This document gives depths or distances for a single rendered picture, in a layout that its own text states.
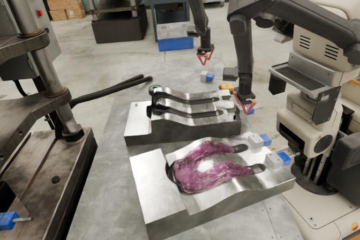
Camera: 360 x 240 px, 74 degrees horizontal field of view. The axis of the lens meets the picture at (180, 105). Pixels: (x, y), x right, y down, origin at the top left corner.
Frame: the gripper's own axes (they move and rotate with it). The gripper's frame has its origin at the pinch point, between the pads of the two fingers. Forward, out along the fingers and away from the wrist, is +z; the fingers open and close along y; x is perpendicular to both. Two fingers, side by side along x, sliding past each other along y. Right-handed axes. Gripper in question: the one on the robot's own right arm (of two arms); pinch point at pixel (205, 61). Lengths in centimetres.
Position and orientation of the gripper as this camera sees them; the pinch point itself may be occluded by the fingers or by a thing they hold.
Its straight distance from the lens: 145.5
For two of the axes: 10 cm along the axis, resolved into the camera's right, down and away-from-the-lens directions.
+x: 8.9, 1.9, -4.1
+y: -4.5, 5.4, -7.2
